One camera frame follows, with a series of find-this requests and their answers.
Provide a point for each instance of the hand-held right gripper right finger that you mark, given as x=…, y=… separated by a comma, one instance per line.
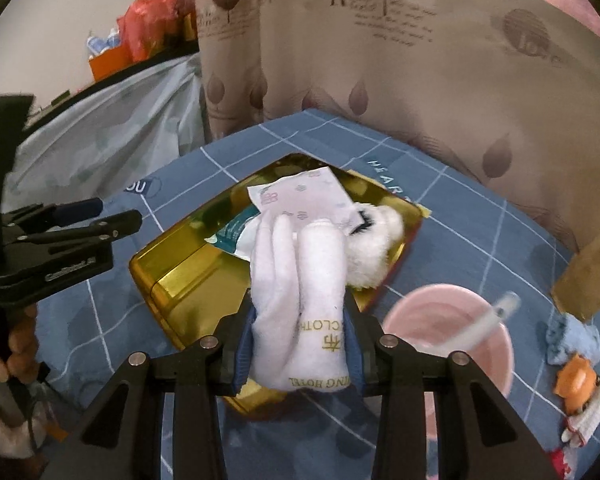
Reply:
x=356, y=360

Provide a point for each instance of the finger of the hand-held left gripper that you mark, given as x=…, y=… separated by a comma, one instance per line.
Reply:
x=90, y=235
x=55, y=215

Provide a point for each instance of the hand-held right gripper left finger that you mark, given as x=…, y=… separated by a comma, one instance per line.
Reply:
x=242, y=355

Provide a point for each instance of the gold metal tin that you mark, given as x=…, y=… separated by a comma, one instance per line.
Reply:
x=195, y=280

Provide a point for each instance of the white fluffy plush ball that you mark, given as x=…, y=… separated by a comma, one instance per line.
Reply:
x=380, y=245

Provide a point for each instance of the white pink print sachet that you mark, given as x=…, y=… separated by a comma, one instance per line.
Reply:
x=300, y=195

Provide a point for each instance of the person's left hand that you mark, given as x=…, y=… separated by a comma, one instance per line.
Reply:
x=22, y=340

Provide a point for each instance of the pink bowl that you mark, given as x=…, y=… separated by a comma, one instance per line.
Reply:
x=430, y=320

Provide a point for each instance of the pale green cloth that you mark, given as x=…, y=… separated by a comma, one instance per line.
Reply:
x=115, y=125

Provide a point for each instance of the white teal wipes packet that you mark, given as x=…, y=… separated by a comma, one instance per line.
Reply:
x=237, y=237

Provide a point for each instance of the white spoon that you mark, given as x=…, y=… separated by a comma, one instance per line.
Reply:
x=480, y=327

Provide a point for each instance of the orange box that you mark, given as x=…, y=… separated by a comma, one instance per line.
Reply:
x=110, y=65

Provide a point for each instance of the blue checked bedsheet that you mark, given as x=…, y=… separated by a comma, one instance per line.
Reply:
x=470, y=230

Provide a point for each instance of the red plastic bag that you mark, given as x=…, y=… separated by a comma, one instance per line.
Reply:
x=147, y=27

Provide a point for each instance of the small blue towel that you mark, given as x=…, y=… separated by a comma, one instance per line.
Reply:
x=575, y=340

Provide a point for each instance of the orange toy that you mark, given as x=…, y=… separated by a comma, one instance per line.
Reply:
x=577, y=382

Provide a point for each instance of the small red toy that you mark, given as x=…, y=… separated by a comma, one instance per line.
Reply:
x=565, y=465

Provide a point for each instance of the brown paper bag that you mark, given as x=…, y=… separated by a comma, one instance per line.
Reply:
x=587, y=280

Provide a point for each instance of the beige leaf print curtain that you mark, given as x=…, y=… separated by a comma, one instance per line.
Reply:
x=405, y=85

